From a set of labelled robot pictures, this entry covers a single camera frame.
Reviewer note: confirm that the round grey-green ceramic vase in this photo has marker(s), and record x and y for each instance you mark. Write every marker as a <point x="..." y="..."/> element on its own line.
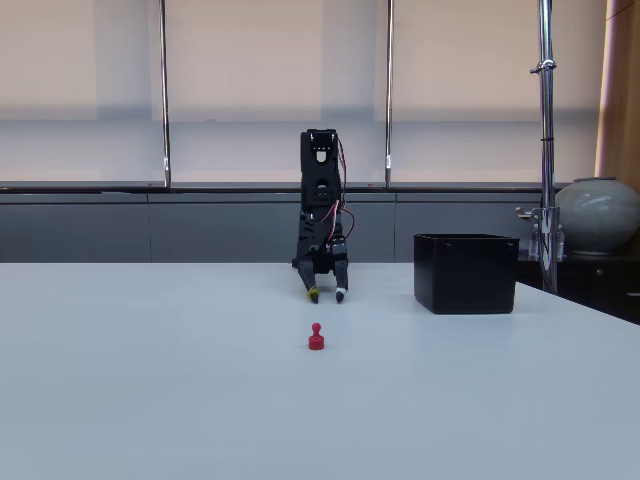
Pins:
<point x="600" y="215"/>

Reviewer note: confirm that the small chrome pole clamp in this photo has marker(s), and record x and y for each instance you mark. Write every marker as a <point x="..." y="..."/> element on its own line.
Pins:
<point x="544" y="66"/>

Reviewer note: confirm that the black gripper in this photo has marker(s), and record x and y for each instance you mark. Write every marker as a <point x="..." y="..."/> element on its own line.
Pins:
<point x="317" y="261"/>

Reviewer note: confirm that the small red pawn piece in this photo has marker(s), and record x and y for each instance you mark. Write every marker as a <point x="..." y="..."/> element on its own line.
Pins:
<point x="316" y="342"/>

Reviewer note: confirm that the black open box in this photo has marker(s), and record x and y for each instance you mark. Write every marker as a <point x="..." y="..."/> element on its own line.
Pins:
<point x="465" y="275"/>

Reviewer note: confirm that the beige roller blind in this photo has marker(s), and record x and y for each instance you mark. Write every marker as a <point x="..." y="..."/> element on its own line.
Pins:
<point x="275" y="65"/>
<point x="75" y="75"/>
<point x="465" y="75"/>

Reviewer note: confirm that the clear plastic water bottle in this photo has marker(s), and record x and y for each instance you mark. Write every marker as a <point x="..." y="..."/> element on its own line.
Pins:
<point x="535" y="242"/>
<point x="561" y="242"/>

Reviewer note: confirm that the metal wing-nut pole clamp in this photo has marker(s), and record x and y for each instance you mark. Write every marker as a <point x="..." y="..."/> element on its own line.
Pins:
<point x="530" y="213"/>

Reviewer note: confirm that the grey wall panel cabinet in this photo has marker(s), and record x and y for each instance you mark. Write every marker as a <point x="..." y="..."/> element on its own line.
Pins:
<point x="200" y="230"/>

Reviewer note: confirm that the dark window sill ledge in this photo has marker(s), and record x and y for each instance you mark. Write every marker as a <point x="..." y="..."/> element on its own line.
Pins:
<point x="225" y="187"/>

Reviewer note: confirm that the chrome stand pole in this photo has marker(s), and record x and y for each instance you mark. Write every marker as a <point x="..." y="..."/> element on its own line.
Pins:
<point x="547" y="150"/>

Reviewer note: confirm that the brown wooden wall panel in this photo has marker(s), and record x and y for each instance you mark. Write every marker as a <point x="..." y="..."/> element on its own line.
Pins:
<point x="620" y="90"/>

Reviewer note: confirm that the dark low cabinet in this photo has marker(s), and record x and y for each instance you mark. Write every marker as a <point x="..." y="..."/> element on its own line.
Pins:
<point x="600" y="285"/>

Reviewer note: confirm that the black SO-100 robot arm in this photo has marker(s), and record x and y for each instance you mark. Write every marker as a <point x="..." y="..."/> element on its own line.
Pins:
<point x="320" y="190"/>

